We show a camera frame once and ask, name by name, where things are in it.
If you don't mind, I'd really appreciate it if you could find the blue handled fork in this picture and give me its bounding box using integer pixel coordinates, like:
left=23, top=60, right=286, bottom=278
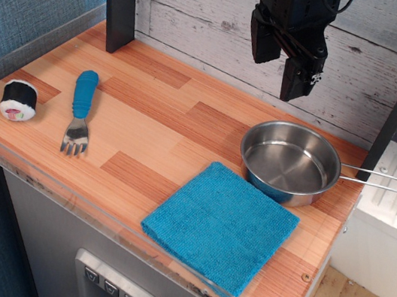
left=60, top=70, right=99, bottom=156

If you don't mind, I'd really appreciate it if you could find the blue cloth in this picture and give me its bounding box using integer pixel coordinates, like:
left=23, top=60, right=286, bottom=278
left=141, top=162, right=300, bottom=297

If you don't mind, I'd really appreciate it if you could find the clear acrylic table edge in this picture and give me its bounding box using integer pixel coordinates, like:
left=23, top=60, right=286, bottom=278
left=0, top=123, right=346, bottom=297

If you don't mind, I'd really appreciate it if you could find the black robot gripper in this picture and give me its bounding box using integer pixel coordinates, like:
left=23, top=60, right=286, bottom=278
left=250, top=0, right=340, bottom=102

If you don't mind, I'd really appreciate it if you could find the small steel pan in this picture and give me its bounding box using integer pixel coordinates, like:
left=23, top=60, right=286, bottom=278
left=240, top=120, right=397, bottom=208

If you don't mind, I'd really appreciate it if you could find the white grooved cabinet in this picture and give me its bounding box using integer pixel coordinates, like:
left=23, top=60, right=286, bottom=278
left=331, top=142, right=397, bottom=297

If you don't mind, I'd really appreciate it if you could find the black braided cable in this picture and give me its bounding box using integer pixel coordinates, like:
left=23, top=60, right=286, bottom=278
left=316, top=0, right=356, bottom=17

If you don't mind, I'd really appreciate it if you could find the silver dispenser button panel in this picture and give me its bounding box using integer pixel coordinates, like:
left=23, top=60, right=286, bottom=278
left=74, top=248, right=154, bottom=297

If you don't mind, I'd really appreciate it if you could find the plush sushi roll toy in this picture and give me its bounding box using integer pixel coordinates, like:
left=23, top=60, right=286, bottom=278
left=0, top=79, right=38, bottom=122

